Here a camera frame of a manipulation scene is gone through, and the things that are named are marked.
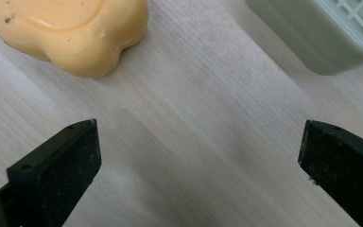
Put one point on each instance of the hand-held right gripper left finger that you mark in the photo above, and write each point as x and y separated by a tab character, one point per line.
53	176

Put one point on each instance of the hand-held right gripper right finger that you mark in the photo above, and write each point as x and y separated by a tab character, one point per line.
343	164

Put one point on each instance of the pale green soap dish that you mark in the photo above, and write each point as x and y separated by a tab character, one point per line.
321	34

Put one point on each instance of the orange flower-shaped plate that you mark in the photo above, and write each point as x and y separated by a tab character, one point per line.
72	38

